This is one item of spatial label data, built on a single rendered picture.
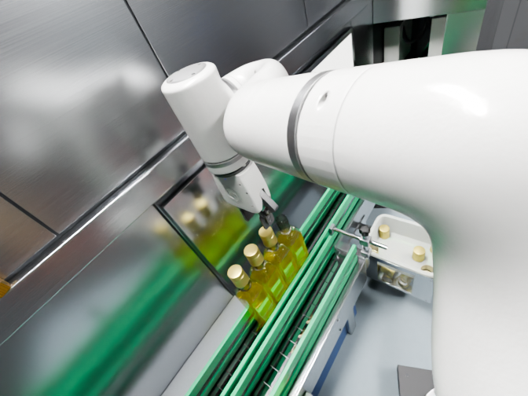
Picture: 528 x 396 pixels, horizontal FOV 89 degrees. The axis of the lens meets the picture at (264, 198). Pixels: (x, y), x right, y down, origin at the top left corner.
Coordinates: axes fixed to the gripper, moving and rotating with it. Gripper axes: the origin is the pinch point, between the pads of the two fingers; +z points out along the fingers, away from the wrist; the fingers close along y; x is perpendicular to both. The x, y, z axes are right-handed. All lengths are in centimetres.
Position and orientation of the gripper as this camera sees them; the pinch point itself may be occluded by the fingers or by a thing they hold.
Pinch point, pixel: (257, 214)
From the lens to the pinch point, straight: 58.7
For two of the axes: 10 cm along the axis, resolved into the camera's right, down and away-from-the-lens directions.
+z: 3.0, 6.7, 6.8
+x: 5.8, -6.9, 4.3
